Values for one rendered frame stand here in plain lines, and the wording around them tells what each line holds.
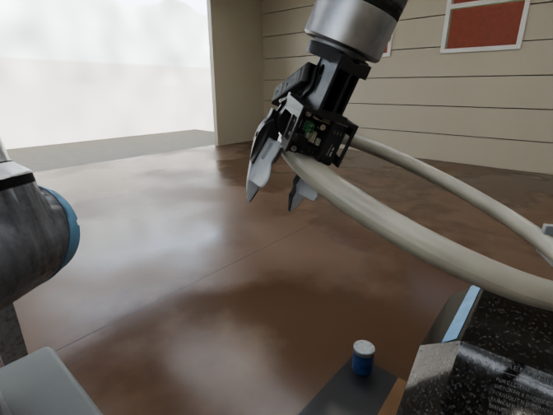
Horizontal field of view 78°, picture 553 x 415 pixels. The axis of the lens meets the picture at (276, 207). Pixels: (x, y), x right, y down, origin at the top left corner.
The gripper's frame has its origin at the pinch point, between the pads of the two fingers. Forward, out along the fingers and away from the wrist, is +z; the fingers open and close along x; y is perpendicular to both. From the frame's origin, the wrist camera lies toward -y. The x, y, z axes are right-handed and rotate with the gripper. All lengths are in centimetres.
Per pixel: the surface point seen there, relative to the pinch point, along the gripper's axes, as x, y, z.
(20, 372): -29, -4, 46
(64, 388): -21.2, 0.9, 42.2
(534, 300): 19.0, 24.2, -6.6
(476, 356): 54, 6, 21
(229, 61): 103, -812, 52
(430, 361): 51, 1, 30
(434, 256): 9.2, 20.2, -6.8
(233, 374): 43, -63, 124
